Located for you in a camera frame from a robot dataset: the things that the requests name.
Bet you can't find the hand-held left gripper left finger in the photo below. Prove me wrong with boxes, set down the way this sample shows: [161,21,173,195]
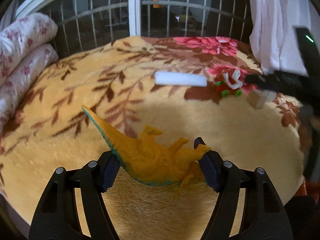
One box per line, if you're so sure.
[28,151,121,240]

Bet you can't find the white window railing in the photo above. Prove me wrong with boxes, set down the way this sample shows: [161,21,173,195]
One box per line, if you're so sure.
[37,0,253,58]

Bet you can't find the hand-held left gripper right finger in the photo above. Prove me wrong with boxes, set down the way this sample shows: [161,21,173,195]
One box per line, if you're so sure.
[193,137,293,240]

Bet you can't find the white window frame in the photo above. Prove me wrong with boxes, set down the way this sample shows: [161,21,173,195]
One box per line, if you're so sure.
[14,0,250,38]

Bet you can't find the yellow leaf-patterned plush blanket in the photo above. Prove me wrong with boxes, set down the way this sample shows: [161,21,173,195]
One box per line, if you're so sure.
[0,35,320,240]

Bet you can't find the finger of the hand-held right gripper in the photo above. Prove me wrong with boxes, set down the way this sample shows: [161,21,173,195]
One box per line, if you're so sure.
[244,73,267,87]

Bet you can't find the white foam block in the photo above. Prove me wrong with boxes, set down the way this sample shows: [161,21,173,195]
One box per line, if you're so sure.
[154,71,208,88]

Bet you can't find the orange toy dinosaur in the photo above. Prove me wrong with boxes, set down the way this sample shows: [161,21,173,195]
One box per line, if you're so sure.
[80,104,212,200]

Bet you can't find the white pink-floral folded quilt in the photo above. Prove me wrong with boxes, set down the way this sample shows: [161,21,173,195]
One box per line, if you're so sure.
[0,12,59,130]

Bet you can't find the white curtain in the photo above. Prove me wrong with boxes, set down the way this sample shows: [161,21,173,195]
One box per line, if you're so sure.
[246,0,309,77]

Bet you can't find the red toy car green wheels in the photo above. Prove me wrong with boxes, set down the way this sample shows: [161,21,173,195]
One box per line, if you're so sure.
[212,69,243,98]

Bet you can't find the small wooden block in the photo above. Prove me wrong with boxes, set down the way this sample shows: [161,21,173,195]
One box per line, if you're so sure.
[246,90,267,109]

